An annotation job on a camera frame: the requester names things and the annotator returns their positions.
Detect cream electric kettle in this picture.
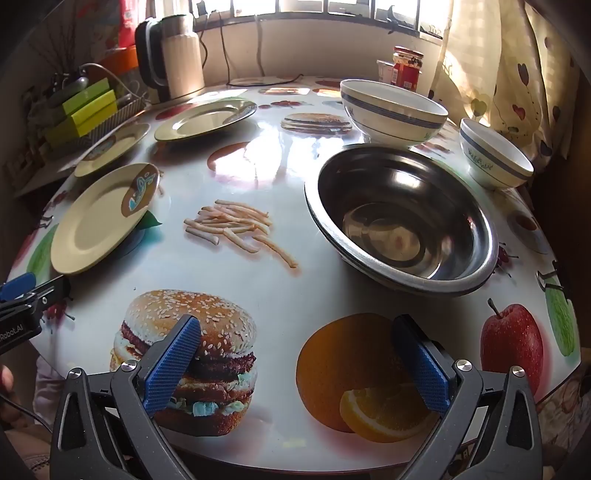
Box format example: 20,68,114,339
134,13,206,106

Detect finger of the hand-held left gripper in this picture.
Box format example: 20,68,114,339
0,271,38,303
0,274,73,324

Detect barred window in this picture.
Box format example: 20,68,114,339
203,0,455,42

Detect cream plate with brown patch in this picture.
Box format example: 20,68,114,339
50,162,161,276
74,122,151,178

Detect grey mesh basket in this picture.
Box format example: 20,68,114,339
44,95,148,148

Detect green box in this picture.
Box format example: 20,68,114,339
61,78,112,116

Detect red-labelled glass jar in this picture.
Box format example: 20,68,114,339
392,45,424,93

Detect large white blue-banded bowl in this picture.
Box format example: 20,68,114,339
340,78,450,149

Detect white cable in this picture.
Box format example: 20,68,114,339
79,61,141,95

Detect red box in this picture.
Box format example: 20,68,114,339
119,0,148,49

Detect beige paper sheet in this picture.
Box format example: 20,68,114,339
14,147,80,198

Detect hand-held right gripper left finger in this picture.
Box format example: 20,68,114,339
50,314,202,480

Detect large stainless steel bowl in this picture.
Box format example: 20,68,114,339
304,144,500,297

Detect black power cable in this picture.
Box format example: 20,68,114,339
196,2,303,89

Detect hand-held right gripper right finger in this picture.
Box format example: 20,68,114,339
392,314,542,480

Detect grey oval device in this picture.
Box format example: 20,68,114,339
50,71,92,94

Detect dried twig branches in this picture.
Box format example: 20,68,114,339
32,0,95,79

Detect patterned cream curtain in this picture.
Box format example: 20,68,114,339
429,0,583,158

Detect small white blue-banded bowl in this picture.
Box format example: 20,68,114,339
459,117,535,191

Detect black binder clip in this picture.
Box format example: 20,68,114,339
536,260,565,292

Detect orange container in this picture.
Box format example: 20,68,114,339
98,46,139,78

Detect food-printed tablecloth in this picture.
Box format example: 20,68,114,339
14,74,585,474

